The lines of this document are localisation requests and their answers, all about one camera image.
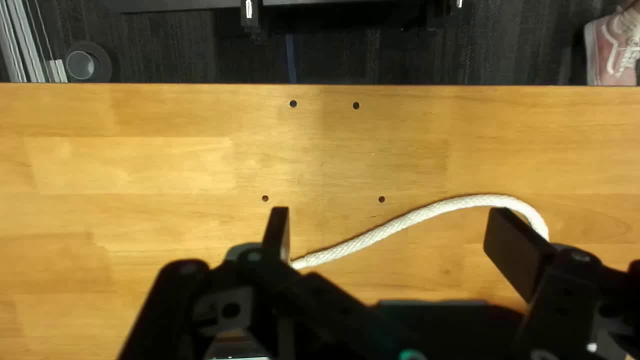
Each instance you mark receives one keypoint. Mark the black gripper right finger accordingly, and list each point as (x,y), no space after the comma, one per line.
(520,250)

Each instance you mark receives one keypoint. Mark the aluminium extrusion frame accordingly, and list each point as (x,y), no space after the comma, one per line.
(21,47)

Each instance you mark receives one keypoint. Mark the round grey disc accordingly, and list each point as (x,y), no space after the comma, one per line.
(82,62)

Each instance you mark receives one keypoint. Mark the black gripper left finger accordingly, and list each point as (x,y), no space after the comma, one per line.
(276,232)

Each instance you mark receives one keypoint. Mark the red and white plastic bag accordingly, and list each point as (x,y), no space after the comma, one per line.
(613,47)

